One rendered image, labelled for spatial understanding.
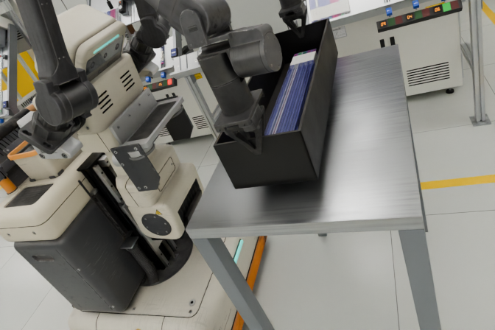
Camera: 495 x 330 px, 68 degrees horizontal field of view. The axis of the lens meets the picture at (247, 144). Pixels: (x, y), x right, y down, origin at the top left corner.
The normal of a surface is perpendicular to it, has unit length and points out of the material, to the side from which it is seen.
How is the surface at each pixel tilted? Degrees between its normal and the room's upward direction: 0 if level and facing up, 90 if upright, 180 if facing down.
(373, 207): 0
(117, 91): 98
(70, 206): 90
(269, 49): 89
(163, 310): 0
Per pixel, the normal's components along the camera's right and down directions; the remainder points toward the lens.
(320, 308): -0.35, -0.79
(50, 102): -0.45, 0.43
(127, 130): 0.90, -0.14
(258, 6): -0.23, 0.59
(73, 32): 0.35, -0.68
